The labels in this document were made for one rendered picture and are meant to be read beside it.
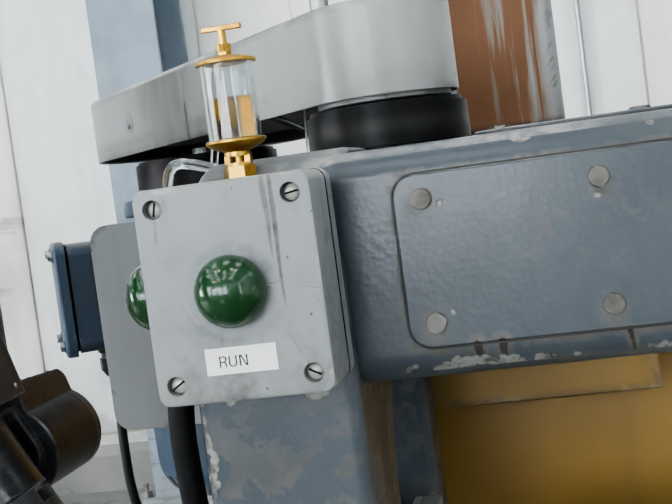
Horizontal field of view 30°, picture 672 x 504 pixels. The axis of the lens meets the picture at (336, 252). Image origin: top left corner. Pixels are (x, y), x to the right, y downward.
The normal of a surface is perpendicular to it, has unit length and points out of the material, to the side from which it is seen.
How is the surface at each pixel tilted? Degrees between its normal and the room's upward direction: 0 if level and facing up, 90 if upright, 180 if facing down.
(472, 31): 90
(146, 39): 90
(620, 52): 90
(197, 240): 90
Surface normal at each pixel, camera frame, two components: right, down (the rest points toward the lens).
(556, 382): -0.18, 0.07
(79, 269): 0.26, 0.02
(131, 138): -0.88, 0.15
